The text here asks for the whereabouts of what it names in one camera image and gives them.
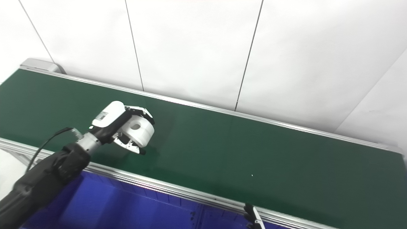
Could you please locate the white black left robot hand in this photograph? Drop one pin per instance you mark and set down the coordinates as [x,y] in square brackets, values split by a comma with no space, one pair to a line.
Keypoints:
[108,119]

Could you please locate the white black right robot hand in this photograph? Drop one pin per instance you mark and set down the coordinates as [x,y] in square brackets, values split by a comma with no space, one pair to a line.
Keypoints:
[254,218]

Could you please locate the white round plastic part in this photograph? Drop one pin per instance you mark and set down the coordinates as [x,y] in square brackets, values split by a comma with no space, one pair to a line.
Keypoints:
[143,132]

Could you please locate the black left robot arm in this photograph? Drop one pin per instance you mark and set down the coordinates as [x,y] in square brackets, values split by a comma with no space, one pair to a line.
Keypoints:
[41,178]

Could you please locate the blue plastic bin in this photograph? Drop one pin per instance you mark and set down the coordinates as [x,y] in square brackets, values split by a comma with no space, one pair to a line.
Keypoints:
[127,206]
[219,219]

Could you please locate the gray conveyor end housing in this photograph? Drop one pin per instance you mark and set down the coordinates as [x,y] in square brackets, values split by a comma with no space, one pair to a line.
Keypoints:
[39,65]

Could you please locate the green conveyor belt with aluminium frame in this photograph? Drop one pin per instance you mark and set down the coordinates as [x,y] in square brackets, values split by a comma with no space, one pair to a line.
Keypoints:
[254,152]

